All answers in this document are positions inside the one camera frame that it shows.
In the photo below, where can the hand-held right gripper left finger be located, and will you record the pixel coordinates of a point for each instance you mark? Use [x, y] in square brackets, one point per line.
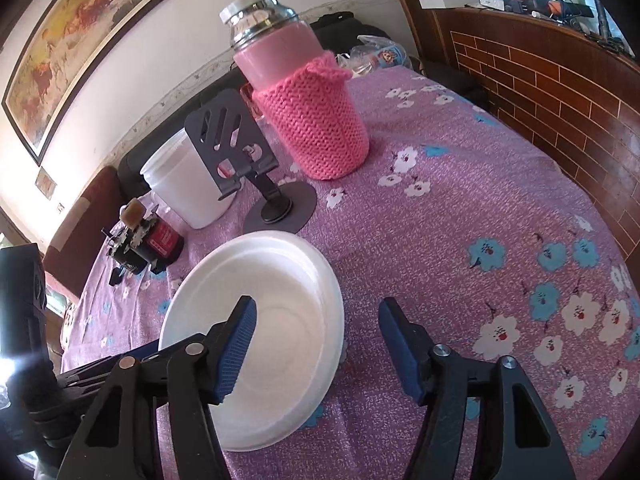
[235, 355]

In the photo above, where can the pink knitted sleeve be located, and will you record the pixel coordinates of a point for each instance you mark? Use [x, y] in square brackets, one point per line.
[315, 125]

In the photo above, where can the clutter of tools on ledge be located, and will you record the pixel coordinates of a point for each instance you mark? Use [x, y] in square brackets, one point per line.
[550, 5]

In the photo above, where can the pink thermos flask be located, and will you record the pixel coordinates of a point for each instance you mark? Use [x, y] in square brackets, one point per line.
[270, 50]

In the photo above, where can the brown cork stopper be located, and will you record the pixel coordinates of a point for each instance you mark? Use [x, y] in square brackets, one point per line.
[134, 215]

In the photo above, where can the brown armchair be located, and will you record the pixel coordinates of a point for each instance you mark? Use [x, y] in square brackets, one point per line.
[85, 220]

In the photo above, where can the black leather sofa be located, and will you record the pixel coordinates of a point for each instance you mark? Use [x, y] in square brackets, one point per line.
[165, 120]

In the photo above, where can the clear printed plastic bag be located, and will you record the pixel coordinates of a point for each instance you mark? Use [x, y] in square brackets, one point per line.
[380, 55]

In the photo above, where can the black pump white label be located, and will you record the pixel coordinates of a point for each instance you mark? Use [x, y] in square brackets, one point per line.
[127, 257]

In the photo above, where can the shallow white foam bowl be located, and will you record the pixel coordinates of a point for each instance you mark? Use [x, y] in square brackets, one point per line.
[280, 280]

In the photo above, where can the grey phone stand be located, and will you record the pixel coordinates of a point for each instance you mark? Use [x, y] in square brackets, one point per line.
[210, 125]

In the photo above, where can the white plastic jar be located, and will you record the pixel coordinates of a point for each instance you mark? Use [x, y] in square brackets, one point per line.
[175, 185]

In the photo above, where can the small framed picture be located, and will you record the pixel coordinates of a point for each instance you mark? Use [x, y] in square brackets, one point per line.
[46, 183]

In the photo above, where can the purple floral tablecloth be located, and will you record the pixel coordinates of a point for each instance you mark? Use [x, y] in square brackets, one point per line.
[450, 210]

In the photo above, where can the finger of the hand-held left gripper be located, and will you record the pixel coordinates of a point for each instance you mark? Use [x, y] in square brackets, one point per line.
[85, 372]

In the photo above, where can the large framed painting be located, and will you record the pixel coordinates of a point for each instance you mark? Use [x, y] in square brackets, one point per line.
[75, 35]

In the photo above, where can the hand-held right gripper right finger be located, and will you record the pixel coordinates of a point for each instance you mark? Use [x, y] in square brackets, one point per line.
[400, 350]

